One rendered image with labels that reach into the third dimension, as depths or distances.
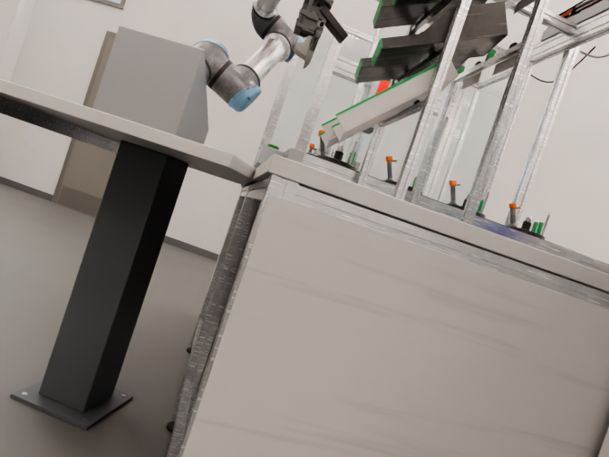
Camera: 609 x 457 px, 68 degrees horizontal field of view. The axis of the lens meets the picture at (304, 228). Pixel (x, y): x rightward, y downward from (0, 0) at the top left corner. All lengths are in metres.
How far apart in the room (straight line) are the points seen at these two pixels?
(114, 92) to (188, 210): 3.96
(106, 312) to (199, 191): 3.97
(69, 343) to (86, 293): 0.16
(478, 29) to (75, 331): 1.36
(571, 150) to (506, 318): 4.68
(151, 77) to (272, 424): 1.05
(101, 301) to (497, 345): 1.10
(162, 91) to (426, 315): 1.01
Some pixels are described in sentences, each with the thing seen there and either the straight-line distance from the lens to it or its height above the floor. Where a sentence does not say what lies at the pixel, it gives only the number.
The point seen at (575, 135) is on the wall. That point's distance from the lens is 5.54.
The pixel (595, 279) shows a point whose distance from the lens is 0.97.
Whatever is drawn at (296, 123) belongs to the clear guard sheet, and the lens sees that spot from 2.84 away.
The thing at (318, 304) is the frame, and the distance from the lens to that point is 0.74.
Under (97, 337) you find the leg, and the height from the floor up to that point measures 0.24.
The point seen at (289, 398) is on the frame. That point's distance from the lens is 0.78.
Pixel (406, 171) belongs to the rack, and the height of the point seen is 0.94.
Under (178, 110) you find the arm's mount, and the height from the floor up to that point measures 0.96.
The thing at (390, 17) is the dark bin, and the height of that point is 1.36.
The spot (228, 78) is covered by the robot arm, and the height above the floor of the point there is 1.14.
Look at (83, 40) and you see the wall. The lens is 6.50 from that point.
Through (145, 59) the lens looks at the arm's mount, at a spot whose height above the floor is 1.08.
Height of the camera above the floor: 0.78
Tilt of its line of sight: 1 degrees down
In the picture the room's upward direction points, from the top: 19 degrees clockwise
